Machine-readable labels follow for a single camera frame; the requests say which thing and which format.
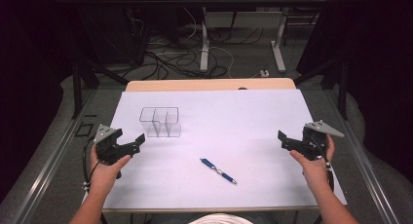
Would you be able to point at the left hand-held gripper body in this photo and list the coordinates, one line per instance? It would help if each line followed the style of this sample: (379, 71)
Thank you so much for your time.
(108, 149)

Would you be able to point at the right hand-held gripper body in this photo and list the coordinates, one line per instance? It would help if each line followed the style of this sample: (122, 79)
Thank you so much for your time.
(315, 142)

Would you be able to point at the person's left hand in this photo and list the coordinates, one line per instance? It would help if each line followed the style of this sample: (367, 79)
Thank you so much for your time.
(105, 175)

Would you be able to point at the person's right hand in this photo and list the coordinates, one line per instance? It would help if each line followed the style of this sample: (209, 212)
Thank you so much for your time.
(313, 172)

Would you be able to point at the clear plastic divided organizer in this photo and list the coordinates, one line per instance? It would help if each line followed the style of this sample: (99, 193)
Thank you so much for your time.
(160, 121)

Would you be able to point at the white table sheet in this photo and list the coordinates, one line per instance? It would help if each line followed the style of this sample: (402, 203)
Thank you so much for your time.
(227, 126)

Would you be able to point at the white power plug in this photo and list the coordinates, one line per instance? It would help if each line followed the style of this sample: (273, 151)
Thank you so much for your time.
(264, 73)

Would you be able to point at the blue pen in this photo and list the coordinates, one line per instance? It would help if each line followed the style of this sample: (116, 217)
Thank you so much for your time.
(218, 171)

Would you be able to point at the white desk leg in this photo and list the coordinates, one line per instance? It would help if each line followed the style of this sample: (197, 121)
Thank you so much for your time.
(278, 45)
(204, 45)

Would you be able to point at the person's white shirt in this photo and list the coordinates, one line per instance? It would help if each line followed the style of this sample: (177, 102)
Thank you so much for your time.
(220, 219)

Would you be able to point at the metal floor rail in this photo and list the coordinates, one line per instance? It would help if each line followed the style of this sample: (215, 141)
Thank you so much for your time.
(48, 165)
(363, 165)

